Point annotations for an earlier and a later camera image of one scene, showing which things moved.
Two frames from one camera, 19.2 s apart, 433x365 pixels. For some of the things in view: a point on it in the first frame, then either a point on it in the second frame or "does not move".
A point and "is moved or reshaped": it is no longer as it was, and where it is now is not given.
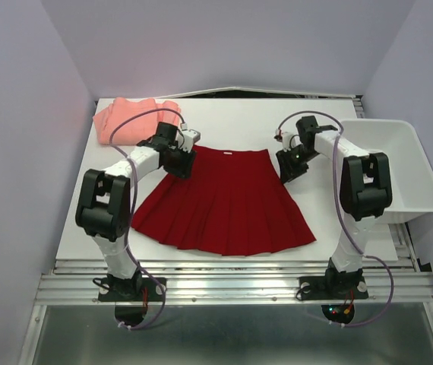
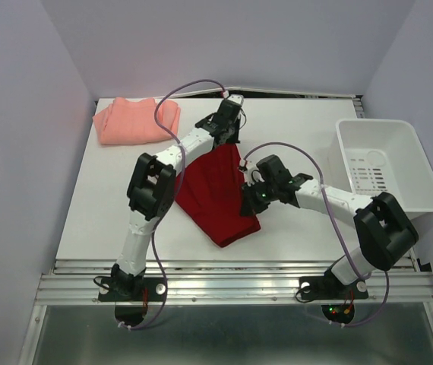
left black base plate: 131,290 does not move
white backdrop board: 295,93 does not move
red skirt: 233,203 is moved or reshaped
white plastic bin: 415,190 does not move
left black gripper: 184,169 → 233,138
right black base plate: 332,287 does not move
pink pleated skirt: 135,128 does not move
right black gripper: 288,170 → 248,205
